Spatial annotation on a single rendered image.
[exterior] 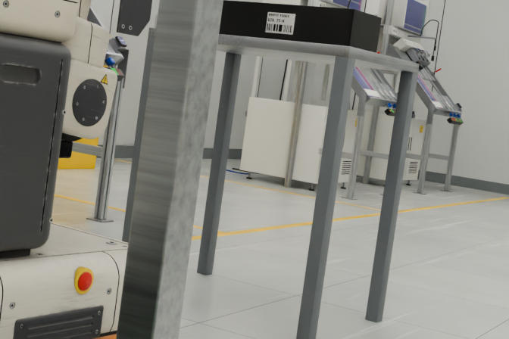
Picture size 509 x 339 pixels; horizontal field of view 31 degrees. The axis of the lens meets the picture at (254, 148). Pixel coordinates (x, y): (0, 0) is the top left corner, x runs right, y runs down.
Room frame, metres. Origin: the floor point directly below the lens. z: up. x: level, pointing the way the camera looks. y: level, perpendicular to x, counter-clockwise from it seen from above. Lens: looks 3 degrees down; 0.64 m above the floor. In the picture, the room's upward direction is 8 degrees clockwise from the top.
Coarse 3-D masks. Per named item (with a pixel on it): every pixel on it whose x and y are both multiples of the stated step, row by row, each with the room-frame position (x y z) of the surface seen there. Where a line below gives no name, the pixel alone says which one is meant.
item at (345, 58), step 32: (224, 64) 3.17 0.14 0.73; (352, 64) 2.47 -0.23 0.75; (384, 64) 2.62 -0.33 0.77; (416, 64) 2.80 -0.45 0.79; (224, 96) 3.16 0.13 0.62; (224, 128) 3.15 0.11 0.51; (224, 160) 3.17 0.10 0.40; (128, 192) 2.83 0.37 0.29; (320, 192) 2.46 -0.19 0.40; (384, 192) 2.81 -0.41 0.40; (128, 224) 2.82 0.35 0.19; (320, 224) 2.45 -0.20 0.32; (384, 224) 2.80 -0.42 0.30; (320, 256) 2.45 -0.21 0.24; (384, 256) 2.79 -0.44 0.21; (320, 288) 2.47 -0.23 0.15; (384, 288) 2.81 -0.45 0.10
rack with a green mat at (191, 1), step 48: (192, 0) 0.56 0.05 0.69; (192, 48) 0.56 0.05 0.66; (192, 96) 0.57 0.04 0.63; (144, 144) 0.57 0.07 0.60; (192, 144) 0.57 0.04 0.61; (144, 192) 0.57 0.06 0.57; (192, 192) 0.58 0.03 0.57; (144, 240) 0.57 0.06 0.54; (144, 288) 0.56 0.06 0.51; (144, 336) 0.56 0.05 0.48
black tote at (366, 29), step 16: (224, 0) 2.82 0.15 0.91; (224, 16) 2.82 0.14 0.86; (240, 16) 2.79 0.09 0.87; (256, 16) 2.75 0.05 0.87; (272, 16) 2.72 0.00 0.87; (288, 16) 2.69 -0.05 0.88; (304, 16) 2.66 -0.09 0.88; (320, 16) 2.63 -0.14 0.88; (336, 16) 2.61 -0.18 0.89; (352, 16) 2.58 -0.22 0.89; (368, 16) 2.65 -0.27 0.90; (224, 32) 2.81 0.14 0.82; (240, 32) 2.78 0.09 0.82; (256, 32) 2.75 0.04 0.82; (272, 32) 2.72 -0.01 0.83; (288, 32) 2.69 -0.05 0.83; (304, 32) 2.66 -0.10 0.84; (320, 32) 2.63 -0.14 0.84; (336, 32) 2.60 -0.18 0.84; (352, 32) 2.58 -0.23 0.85; (368, 32) 2.66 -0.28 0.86; (368, 48) 2.67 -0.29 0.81
